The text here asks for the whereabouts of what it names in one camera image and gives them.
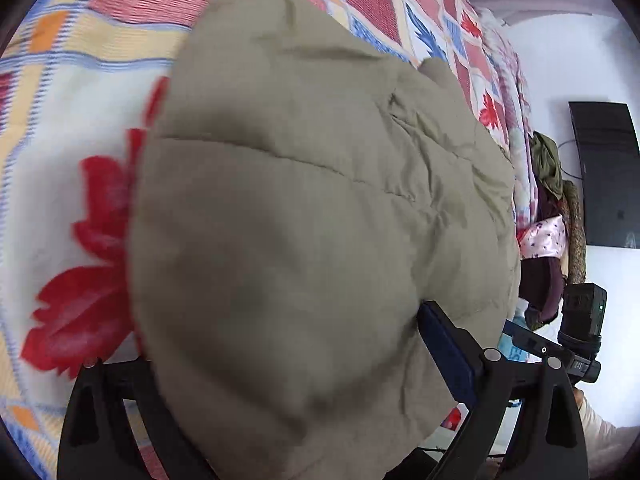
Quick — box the khaki puffer jacket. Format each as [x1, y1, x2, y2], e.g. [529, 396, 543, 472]
[128, 0, 520, 479]

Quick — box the dark maroon garment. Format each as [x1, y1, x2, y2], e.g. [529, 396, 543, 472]
[518, 257, 565, 332]

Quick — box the pink satin garment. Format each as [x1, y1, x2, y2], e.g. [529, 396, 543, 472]
[518, 214, 567, 259]

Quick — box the olive green crumpled garment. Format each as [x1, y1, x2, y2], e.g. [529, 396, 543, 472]
[530, 131, 563, 200]

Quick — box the pink floral folded blanket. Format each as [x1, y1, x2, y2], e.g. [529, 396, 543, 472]
[477, 8, 538, 232]

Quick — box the leaf patterned patchwork quilt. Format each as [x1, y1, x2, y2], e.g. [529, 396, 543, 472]
[1, 0, 509, 479]

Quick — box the black monitor on wall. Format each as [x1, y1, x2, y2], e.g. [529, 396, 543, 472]
[570, 101, 639, 249]

